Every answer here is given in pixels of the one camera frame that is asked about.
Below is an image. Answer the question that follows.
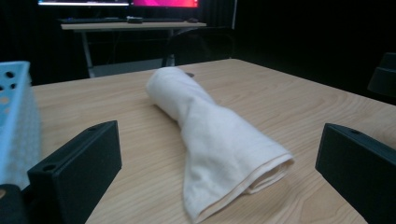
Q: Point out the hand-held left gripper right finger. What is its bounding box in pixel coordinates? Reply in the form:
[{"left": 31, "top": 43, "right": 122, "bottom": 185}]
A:
[{"left": 315, "top": 122, "right": 396, "bottom": 224}]

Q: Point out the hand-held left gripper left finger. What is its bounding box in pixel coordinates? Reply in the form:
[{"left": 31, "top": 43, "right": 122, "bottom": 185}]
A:
[{"left": 27, "top": 119, "right": 123, "bottom": 224}]

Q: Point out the blue plastic basket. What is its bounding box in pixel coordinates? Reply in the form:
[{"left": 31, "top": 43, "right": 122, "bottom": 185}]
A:
[{"left": 0, "top": 61, "right": 43, "bottom": 190}]

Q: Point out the cream towel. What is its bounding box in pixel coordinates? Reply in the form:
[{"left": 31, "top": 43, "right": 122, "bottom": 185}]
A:
[{"left": 145, "top": 66, "right": 295, "bottom": 224}]

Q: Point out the desk with white metal legs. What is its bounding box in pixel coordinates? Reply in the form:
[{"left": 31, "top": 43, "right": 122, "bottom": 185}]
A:
[{"left": 60, "top": 21, "right": 208, "bottom": 78}]

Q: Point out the small dark desk device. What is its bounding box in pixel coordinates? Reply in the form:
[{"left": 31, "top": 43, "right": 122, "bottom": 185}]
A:
[{"left": 126, "top": 15, "right": 145, "bottom": 25}]

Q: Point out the monitor with white screen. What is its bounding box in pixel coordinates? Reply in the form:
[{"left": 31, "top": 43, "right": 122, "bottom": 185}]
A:
[{"left": 37, "top": 0, "right": 131, "bottom": 7}]

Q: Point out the monitor with pink screen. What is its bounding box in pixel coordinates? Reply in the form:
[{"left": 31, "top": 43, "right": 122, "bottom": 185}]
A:
[{"left": 132, "top": 0, "right": 200, "bottom": 9}]

